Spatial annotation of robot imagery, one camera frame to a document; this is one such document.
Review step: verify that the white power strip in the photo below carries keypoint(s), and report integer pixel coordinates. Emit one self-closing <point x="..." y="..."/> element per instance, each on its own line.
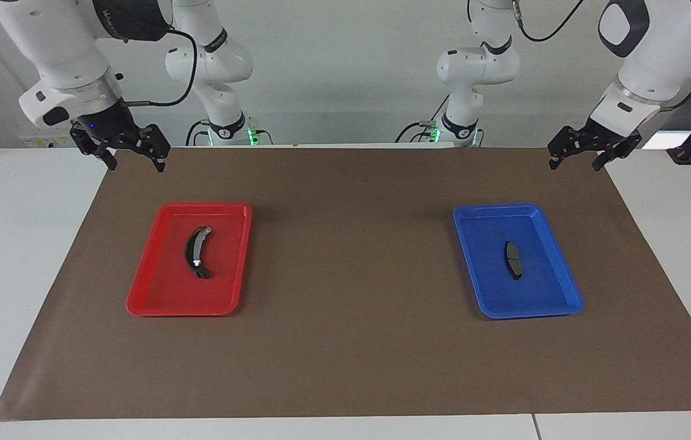
<point x="33" y="142"/>

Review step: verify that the curved black brake shoe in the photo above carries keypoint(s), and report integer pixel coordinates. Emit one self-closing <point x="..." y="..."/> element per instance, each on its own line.
<point x="190" y="249"/>

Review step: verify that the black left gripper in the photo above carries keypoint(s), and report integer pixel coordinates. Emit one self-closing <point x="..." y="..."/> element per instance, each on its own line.
<point x="596" y="139"/>

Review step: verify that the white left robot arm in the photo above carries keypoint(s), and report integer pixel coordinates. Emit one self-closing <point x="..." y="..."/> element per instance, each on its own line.
<point x="651" y="67"/>

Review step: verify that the red plastic tray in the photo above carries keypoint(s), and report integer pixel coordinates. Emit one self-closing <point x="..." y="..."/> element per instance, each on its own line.
<point x="168" y="293"/>

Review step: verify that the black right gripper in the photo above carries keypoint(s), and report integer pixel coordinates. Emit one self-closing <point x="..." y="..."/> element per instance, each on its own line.
<point x="107" y="125"/>

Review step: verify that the small dark brake pad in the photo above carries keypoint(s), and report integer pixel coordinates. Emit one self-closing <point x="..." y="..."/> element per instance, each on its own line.
<point x="513" y="260"/>

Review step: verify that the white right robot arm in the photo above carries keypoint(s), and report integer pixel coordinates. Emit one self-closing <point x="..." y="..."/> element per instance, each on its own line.
<point x="64" y="49"/>

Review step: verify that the blue plastic tray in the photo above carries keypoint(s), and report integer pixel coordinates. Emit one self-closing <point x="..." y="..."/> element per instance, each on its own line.
<point x="535" y="296"/>

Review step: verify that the brown table mat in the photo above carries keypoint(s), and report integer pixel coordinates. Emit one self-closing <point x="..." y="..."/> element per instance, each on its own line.
<point x="351" y="354"/>

